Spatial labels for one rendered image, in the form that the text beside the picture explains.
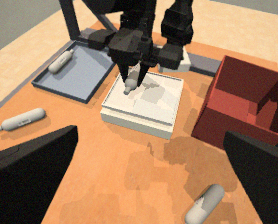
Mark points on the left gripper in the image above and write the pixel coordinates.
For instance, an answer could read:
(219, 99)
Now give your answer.
(170, 55)

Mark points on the white digital scale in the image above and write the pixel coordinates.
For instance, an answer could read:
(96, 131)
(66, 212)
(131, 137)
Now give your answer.
(150, 108)

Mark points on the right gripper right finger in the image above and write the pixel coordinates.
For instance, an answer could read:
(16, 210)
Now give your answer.
(255, 163)

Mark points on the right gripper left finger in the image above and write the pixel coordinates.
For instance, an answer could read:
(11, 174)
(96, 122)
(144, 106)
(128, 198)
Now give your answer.
(31, 173)

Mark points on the grey gas cylinder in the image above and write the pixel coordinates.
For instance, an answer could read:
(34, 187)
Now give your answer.
(131, 81)
(60, 62)
(23, 119)
(203, 207)

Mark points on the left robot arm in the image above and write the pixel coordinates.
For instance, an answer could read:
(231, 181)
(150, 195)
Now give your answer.
(129, 45)

